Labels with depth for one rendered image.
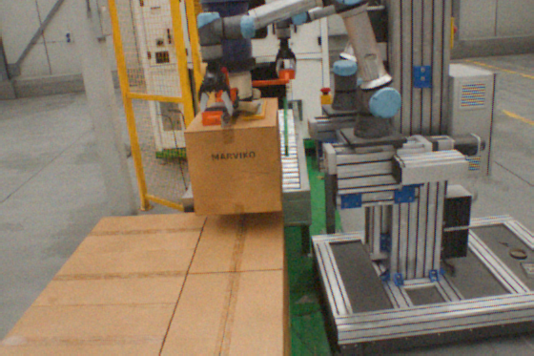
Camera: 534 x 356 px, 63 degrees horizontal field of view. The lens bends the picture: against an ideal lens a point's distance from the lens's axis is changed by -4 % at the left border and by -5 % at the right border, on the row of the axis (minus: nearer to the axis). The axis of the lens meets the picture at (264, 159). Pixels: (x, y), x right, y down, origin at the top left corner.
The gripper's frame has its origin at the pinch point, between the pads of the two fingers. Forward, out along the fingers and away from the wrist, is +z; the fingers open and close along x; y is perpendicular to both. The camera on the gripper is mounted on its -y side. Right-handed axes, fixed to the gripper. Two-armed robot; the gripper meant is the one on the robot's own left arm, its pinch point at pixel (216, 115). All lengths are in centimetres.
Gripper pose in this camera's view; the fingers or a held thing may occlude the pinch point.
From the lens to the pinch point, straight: 163.6
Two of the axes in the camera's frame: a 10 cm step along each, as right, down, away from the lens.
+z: 0.7, 9.5, 3.1
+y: 0.3, -3.1, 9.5
